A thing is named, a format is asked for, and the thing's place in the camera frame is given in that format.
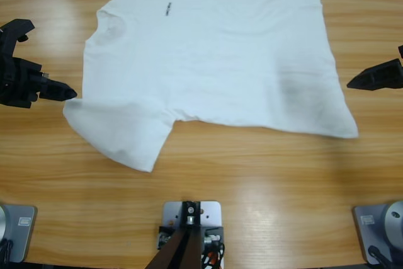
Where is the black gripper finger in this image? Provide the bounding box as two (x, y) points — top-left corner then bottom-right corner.
(346, 59), (403, 91)

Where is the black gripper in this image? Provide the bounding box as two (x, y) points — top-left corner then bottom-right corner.
(0, 55), (78, 110)

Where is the white t-shirt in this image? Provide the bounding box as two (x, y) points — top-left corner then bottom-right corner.
(62, 0), (360, 174)

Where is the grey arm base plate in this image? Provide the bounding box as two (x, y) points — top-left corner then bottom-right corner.
(0, 203), (38, 264)
(351, 199), (403, 265)

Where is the black base power cable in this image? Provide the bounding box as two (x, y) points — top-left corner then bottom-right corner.
(367, 245), (397, 269)
(0, 239), (15, 263)

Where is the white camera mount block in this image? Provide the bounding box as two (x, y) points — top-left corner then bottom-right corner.
(157, 200), (226, 269)

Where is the dark camera post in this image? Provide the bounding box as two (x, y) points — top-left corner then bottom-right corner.
(146, 200), (202, 269)

